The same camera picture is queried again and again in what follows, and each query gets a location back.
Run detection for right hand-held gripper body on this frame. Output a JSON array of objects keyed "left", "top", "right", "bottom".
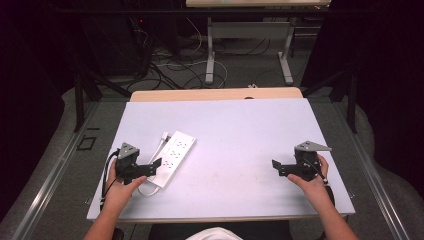
[{"left": 282, "top": 140, "right": 333, "bottom": 183}]

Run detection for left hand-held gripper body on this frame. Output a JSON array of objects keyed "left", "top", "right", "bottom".
[{"left": 114, "top": 142, "right": 155, "bottom": 185}]

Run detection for person's right hand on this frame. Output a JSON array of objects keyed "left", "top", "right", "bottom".
[{"left": 287, "top": 154, "right": 331, "bottom": 204}]

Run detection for person's left hand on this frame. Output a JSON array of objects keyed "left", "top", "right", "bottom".
[{"left": 104, "top": 159, "right": 148, "bottom": 214}]

